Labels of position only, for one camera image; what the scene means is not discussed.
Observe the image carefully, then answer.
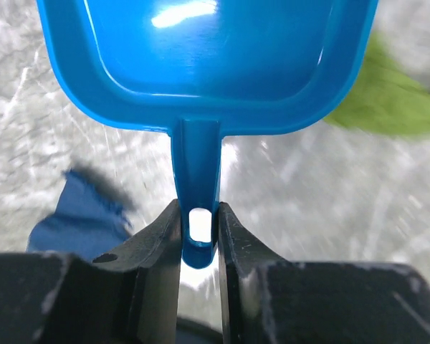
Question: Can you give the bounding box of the dark blue paper scrap left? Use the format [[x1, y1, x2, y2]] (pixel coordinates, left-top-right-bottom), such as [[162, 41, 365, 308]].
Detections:
[[26, 170, 132, 262]]

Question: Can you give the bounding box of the green paper scrap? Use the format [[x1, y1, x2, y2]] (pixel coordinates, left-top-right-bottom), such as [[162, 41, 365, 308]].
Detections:
[[325, 33, 430, 136]]

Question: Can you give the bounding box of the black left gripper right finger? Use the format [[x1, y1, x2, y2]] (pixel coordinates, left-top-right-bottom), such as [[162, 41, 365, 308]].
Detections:
[[218, 203, 430, 343]]

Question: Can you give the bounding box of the blue plastic dustpan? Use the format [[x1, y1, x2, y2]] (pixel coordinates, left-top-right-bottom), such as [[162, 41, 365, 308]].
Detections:
[[37, 1, 378, 269]]

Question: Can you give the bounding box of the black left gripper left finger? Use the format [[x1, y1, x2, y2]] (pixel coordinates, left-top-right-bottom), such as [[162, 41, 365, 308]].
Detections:
[[0, 201, 182, 343]]

